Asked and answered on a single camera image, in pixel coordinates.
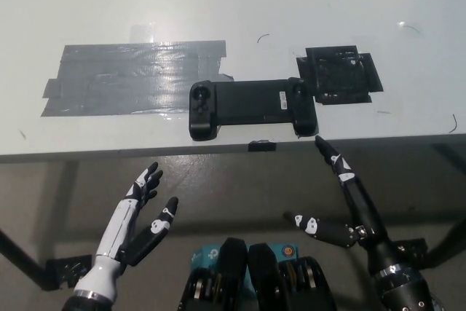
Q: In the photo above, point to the grey duct tape patch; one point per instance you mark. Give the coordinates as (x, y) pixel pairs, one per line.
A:
(123, 78)

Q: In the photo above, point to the black slanted table leg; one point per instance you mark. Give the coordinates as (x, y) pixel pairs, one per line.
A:
(449, 238)
(20, 254)

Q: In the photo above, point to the black mobile game controller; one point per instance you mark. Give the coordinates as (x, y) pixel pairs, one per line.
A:
(247, 101)

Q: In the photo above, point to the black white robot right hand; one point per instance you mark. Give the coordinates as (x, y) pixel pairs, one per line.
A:
(364, 216)

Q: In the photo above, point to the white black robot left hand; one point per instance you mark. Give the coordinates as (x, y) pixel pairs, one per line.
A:
(116, 231)

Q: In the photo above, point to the black teal robot body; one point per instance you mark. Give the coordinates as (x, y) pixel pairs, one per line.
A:
(260, 274)

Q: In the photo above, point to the black tape square patch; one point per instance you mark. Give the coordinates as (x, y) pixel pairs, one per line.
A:
(338, 75)

